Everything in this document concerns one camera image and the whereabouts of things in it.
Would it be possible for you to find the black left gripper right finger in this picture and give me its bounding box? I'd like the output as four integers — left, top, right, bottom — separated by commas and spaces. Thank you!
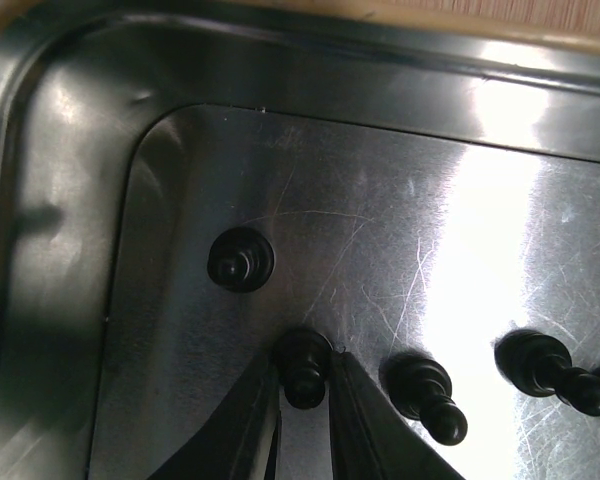
329, 352, 461, 479

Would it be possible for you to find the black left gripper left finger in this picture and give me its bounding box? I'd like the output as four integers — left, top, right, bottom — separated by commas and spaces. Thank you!
150, 357, 281, 479

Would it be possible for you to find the gold metal tin tray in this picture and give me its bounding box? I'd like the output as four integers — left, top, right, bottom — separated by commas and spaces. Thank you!
0, 1, 600, 479

